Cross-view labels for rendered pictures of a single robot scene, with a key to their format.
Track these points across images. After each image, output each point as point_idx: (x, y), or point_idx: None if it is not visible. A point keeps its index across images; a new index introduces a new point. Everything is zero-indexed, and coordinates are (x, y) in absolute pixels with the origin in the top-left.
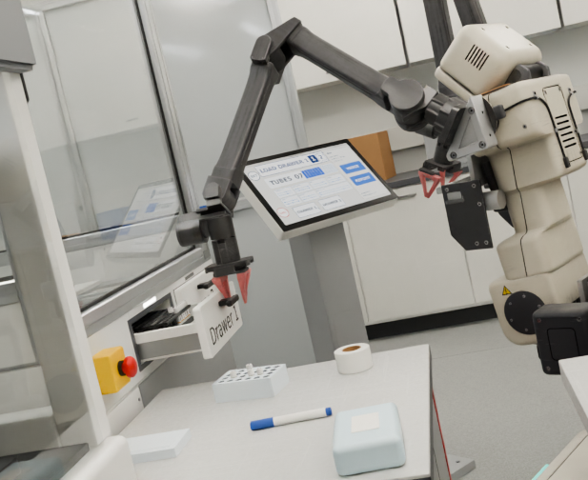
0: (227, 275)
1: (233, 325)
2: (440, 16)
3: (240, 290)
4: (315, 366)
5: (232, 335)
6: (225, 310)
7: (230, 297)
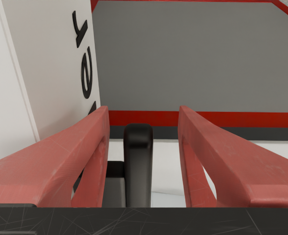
0: (52, 179)
1: (85, 16)
2: None
3: (186, 203)
4: None
5: (94, 49)
6: (77, 110)
7: (121, 182)
